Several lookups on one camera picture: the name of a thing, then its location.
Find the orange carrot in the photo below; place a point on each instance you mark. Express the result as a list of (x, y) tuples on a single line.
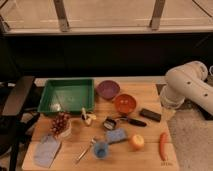
[(162, 142)]

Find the purple bowl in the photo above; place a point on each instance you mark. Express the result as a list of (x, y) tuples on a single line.
[(108, 89)]

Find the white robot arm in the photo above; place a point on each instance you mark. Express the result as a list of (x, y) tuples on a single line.
[(187, 81)]

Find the small banana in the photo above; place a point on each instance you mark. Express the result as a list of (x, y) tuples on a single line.
[(87, 118)]

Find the red grapes bunch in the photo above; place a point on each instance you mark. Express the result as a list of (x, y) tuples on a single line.
[(59, 123)]

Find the blue plastic cup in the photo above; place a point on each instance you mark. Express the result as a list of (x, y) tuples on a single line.
[(100, 149)]

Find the green plastic tray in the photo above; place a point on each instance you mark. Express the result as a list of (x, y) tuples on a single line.
[(67, 96)]

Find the black handled measuring spoon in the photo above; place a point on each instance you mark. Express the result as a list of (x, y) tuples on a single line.
[(111, 123)]

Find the white small plate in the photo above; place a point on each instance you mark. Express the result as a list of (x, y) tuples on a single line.
[(66, 132)]

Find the yellow red apple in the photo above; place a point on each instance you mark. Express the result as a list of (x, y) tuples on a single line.
[(137, 142)]

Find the black rectangular block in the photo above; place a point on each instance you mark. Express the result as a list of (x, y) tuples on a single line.
[(151, 115)]

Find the black chair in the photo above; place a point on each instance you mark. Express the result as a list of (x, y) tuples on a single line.
[(12, 129)]

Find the blue cloth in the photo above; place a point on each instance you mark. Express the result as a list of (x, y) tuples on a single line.
[(46, 151)]

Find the red bowl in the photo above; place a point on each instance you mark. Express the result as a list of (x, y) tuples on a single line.
[(125, 104)]

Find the blue sponge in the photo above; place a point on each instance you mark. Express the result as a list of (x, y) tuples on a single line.
[(116, 135)]

